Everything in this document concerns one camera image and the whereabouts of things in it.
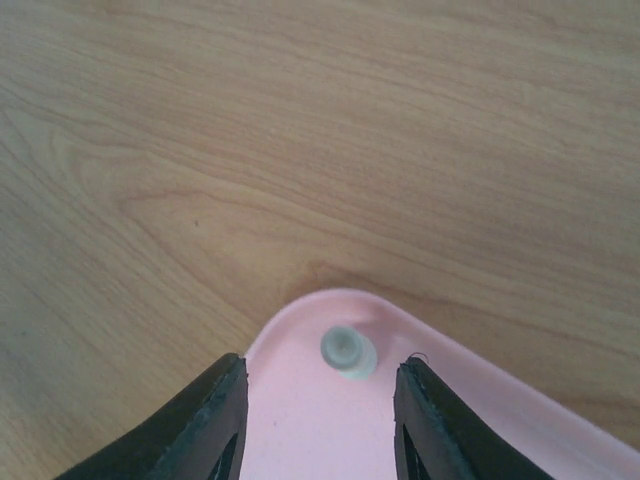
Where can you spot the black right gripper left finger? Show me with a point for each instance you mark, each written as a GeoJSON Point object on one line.
{"type": "Point", "coordinates": [199, 434]}

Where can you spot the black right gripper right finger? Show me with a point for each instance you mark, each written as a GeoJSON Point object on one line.
{"type": "Point", "coordinates": [438, 436]}

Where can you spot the white rook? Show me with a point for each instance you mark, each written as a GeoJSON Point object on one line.
{"type": "Point", "coordinates": [350, 353]}

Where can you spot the pink plastic tray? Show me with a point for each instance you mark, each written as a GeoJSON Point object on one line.
{"type": "Point", "coordinates": [307, 421]}

